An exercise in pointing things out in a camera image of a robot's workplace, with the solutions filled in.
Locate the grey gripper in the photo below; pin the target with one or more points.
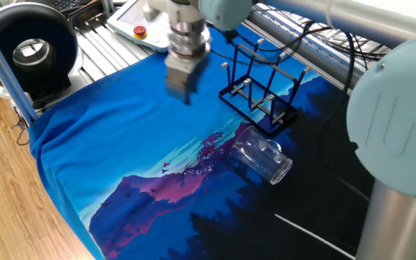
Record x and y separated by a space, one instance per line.
184 76

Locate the clear glass cup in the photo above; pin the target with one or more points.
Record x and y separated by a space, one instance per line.
262 155

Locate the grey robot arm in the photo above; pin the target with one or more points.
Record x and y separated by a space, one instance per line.
392 115

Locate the black metal cup rack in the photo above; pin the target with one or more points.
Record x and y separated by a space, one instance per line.
258 104

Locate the white teach pendant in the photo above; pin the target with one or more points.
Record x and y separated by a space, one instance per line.
146 32

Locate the blue landscape print cloth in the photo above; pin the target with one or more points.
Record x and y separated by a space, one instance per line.
121 144

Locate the black keyboard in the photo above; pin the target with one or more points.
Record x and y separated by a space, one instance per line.
65 4

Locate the white zip tie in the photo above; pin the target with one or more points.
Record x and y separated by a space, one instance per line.
312 234

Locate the aluminium frame post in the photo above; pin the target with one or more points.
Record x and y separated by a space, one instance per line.
2 72

